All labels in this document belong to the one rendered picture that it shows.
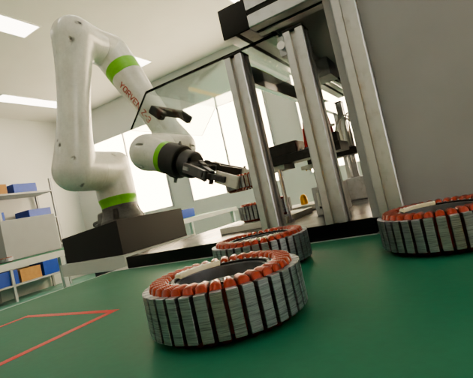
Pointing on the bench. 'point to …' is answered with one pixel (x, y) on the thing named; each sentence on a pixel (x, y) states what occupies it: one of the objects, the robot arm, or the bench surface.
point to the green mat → (135, 343)
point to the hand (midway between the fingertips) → (246, 179)
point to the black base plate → (169, 252)
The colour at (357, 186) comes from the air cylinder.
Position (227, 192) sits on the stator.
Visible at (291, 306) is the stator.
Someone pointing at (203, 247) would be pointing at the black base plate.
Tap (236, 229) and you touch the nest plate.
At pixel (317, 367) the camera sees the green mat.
